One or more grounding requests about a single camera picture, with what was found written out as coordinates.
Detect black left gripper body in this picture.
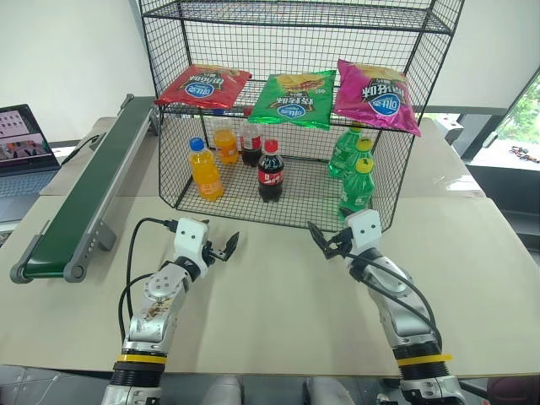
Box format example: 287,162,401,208
202,239,227,267

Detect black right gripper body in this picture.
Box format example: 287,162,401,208
332,226,355,259

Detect orange soda bottle blue cap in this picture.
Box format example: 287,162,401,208
187,138,224,204
210,108,240,166

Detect green soda bottle yellow cap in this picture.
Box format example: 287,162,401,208
344,137,375,178
327,121,364,179
337,158,375,223

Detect cola bottle red cap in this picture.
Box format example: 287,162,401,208
256,140,286,204
239,107,265,168

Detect red chips bag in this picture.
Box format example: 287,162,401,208
154,63,253,110

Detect green chips bag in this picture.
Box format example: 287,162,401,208
247,69,338,130

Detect magenta chips bag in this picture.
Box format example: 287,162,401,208
332,57,423,137

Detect open grey laptop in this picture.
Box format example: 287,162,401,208
0,104,62,224

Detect small dark parts on floor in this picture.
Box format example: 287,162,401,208
507,144,540,164

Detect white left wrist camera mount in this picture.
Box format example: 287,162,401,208
174,217,211,280

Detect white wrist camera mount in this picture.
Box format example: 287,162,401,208
174,217,211,280
344,209,381,255

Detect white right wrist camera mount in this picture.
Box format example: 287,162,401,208
344,209,381,255

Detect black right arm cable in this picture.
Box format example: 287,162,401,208
348,248,443,349

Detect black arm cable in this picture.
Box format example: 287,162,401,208
348,248,443,349
117,217,181,345

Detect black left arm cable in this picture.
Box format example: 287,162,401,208
117,217,181,345

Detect green conveyor belt grey frame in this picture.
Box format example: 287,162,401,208
8,93,161,284

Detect black wire mesh shelf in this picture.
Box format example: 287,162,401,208
137,0,465,233

